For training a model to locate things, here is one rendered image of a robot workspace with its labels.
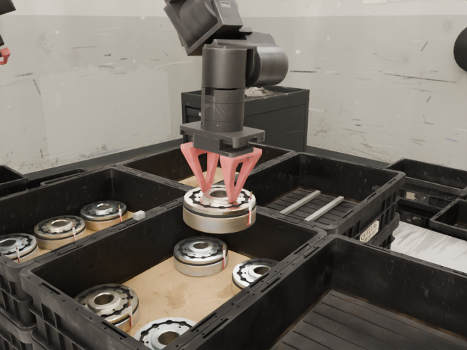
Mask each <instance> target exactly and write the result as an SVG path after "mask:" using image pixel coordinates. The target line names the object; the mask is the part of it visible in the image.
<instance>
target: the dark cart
mask: <svg viewBox="0 0 467 350"><path fill-rule="evenodd" d="M256 87H257V88H258V89H260V88H262V87H263V88H264V89H265V90H269V91H271V92H273V94H268V95H265V96H264V97H245V104H244V118H243V126H246V127H250V128H256V129H260V130H263V131H265V139H264V141H263V142H258V144H264V145H269V146H273V147H279V148H283V149H290V150H293V151H295V152H296V153H297V152H304V153H306V144H307V131H308V118H309V96H310V90H308V89H302V88H296V87H285V86H278V85H264V86H256ZM201 102H202V90H196V91H191V92H182V93H181V109H182V124H187V123H191V122H199V121H201ZM191 138H193V136H191V135H186V134H184V135H183V144H185V143H188V142H191Z"/></svg>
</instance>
